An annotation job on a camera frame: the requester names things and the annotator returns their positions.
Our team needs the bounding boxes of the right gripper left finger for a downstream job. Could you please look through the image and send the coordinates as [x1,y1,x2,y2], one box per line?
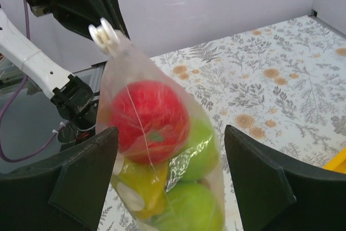
[1,127,118,230]

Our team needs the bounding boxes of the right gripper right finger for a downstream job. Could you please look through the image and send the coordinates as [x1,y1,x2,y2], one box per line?
[224,125,345,231]

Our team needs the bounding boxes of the green fake apple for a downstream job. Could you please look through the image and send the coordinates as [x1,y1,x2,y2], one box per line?
[151,183,224,231]
[169,117,218,184]

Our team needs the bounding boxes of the clear zip top bag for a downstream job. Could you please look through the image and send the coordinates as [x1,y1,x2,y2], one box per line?
[89,18,225,230]

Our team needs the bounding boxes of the red fake tomato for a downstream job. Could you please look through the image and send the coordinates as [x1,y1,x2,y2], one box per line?
[109,80,190,164]

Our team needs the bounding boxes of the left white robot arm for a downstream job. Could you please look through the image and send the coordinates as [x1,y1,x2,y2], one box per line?
[1,0,128,141]

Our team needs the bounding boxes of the yellow fake lemon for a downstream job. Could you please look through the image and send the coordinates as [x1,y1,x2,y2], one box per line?
[110,154,169,220]

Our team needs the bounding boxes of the yellow plastic tray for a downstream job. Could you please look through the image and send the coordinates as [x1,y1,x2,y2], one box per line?
[323,152,346,174]

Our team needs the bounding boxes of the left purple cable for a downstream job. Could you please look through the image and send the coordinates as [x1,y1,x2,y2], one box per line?
[0,0,65,163]

